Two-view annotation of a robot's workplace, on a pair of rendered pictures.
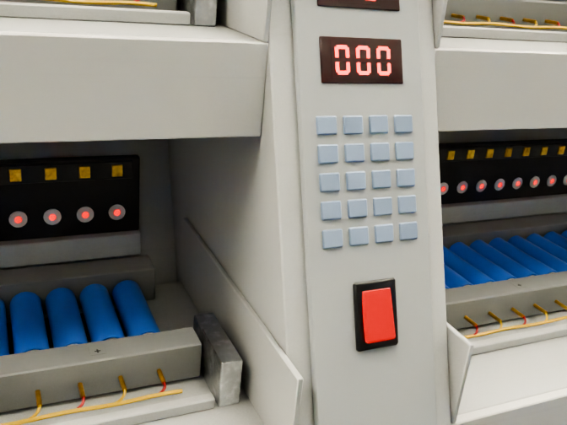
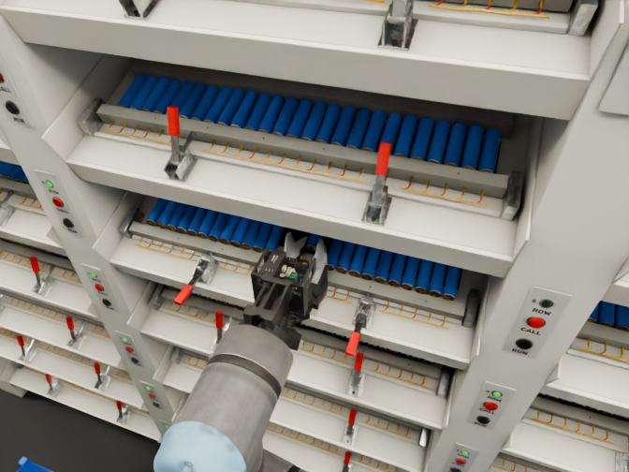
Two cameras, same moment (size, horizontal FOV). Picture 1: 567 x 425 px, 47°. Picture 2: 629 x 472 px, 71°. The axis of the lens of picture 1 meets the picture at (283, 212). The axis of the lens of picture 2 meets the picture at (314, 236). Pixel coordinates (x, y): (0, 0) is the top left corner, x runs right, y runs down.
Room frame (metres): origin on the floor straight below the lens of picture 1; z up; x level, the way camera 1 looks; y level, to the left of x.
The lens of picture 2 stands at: (-0.09, -0.07, 1.44)
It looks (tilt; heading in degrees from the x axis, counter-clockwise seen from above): 42 degrees down; 43
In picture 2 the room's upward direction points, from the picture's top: straight up
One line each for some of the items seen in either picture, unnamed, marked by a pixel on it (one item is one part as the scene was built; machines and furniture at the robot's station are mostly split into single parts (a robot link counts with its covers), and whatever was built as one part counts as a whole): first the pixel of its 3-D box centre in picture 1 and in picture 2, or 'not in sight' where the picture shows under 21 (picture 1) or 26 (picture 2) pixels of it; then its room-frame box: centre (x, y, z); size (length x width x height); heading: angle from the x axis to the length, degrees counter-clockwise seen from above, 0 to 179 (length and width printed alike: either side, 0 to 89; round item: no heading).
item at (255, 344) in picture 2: not in sight; (250, 359); (0.07, 0.18, 0.98); 0.10 x 0.05 x 0.09; 115
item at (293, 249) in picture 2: not in sight; (290, 248); (0.23, 0.28, 0.99); 0.09 x 0.03 x 0.06; 30
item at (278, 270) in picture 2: not in sight; (278, 302); (0.14, 0.22, 0.99); 0.12 x 0.08 x 0.09; 25
